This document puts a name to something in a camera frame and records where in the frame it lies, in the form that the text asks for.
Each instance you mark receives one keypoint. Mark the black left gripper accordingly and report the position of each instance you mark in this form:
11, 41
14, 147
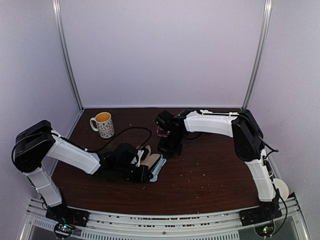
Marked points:
140, 178

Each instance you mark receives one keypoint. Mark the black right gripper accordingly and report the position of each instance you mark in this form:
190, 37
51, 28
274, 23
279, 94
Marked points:
162, 147

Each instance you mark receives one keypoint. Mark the pink frame sunglasses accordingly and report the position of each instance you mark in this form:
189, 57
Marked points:
161, 132

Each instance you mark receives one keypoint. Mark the light blue cloth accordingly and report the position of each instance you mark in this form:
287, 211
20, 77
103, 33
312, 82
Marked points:
157, 168

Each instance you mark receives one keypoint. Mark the black quilted glasses case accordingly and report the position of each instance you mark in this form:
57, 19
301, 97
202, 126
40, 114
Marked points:
151, 159

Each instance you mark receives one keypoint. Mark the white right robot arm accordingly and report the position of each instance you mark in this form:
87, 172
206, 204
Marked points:
248, 140

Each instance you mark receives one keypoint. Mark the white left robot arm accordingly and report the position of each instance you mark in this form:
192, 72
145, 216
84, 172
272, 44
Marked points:
40, 141

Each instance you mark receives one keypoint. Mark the white fluted ceramic bowl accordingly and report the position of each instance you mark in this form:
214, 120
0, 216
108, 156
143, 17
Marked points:
205, 111

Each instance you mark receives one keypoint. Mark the white floral mug yellow inside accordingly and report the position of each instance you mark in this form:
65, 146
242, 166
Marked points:
102, 123

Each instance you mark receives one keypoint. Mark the white paper cup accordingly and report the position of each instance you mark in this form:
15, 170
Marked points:
283, 188

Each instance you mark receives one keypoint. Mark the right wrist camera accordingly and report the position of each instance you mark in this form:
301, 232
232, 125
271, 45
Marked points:
164, 120

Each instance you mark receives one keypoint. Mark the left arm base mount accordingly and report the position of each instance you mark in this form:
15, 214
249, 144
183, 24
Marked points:
66, 225

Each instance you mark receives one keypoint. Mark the front aluminium rail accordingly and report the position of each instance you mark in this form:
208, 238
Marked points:
208, 226

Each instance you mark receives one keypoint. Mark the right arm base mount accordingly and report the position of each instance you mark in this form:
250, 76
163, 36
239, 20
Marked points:
261, 219

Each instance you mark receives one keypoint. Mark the right aluminium frame post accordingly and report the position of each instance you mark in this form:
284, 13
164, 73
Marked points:
263, 35

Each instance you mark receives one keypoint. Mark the aluminium frame post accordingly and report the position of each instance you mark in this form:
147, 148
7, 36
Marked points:
56, 4
263, 35

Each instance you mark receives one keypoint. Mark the left aluminium frame post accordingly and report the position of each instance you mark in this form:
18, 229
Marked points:
56, 4

